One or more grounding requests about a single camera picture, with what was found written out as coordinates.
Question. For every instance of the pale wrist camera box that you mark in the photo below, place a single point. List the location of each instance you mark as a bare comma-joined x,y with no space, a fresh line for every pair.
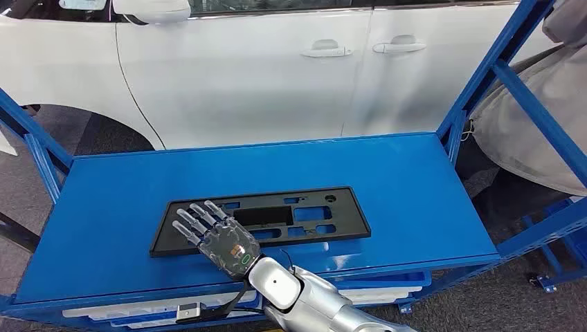
188,312

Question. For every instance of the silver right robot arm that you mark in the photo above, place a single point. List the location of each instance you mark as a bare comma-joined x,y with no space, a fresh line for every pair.
316,302

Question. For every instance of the black camera bracket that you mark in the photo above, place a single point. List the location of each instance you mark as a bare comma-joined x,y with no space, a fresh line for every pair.
215,315

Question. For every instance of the white car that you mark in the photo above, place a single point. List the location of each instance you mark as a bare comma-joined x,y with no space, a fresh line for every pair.
229,82

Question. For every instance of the dark metal bar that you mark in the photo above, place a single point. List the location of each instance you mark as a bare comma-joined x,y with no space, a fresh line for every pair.
18,233

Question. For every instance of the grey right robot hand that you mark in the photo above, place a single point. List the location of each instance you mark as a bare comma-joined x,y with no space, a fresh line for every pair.
229,249

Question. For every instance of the white plastic tray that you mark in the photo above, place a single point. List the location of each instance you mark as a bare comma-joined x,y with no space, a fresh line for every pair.
192,321
137,304

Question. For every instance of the black plastic panel part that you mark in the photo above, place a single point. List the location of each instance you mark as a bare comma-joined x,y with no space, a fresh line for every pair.
344,215

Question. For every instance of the blue plastic bin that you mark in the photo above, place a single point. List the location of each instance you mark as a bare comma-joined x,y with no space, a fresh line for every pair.
376,279

